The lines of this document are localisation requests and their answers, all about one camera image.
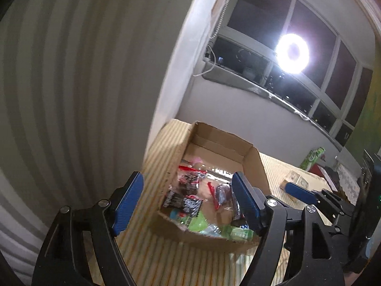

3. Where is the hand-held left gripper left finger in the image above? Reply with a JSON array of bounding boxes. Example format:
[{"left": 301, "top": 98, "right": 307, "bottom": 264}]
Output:
[{"left": 31, "top": 171, "right": 145, "bottom": 286}]

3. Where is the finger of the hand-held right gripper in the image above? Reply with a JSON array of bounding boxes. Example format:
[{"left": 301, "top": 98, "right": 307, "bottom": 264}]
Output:
[{"left": 284, "top": 183, "right": 355, "bottom": 218}]

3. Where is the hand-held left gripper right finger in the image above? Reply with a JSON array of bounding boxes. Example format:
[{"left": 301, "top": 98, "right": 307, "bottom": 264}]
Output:
[{"left": 231, "top": 171, "right": 347, "bottom": 286}]

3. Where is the clear cracker packet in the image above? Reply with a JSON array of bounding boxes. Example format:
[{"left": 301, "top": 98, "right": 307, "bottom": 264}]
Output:
[{"left": 280, "top": 170, "right": 308, "bottom": 199}]

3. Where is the clear red-edged dark candy packet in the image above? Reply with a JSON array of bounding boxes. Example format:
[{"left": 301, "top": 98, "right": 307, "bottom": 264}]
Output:
[{"left": 208, "top": 182, "right": 236, "bottom": 212}]

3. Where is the green white snack packet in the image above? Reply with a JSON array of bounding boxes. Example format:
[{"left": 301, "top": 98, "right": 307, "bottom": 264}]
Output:
[{"left": 222, "top": 225, "right": 255, "bottom": 242}]

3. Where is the cardboard box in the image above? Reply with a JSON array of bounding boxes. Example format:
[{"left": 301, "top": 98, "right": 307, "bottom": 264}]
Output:
[{"left": 150, "top": 121, "right": 271, "bottom": 255}]

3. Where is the brown chocolate bar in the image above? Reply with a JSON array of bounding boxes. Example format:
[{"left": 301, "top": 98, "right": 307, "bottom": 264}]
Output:
[{"left": 232, "top": 199, "right": 246, "bottom": 227}]

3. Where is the dark red box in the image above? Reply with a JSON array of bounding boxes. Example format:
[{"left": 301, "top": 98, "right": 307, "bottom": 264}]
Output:
[{"left": 308, "top": 164, "right": 341, "bottom": 191}]

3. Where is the patterned grey cloth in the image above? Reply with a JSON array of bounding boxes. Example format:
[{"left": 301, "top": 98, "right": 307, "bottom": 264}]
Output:
[{"left": 336, "top": 165, "right": 362, "bottom": 204}]

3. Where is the green carton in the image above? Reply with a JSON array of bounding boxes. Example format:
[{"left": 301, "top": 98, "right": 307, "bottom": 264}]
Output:
[{"left": 299, "top": 147, "right": 326, "bottom": 171}]

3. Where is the black white snack packet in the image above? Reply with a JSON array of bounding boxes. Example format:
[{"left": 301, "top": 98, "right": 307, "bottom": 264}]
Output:
[{"left": 181, "top": 195, "right": 204, "bottom": 216}]

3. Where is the bright green snack packet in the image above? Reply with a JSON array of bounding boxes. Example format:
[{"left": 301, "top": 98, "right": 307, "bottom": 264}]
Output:
[{"left": 170, "top": 209, "right": 209, "bottom": 233}]

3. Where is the red dark cookie packet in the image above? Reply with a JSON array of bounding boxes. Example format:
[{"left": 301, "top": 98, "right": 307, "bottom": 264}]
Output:
[{"left": 178, "top": 165, "right": 209, "bottom": 195}]

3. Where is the white wardrobe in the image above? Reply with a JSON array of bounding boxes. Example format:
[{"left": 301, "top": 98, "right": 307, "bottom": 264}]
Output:
[{"left": 147, "top": 0, "right": 236, "bottom": 143}]

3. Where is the ring light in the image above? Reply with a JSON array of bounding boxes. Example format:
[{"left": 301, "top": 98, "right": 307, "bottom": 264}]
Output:
[{"left": 275, "top": 33, "right": 311, "bottom": 73}]

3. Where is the white cable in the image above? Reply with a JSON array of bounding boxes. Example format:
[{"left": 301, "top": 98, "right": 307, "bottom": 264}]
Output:
[{"left": 192, "top": 0, "right": 240, "bottom": 77}]

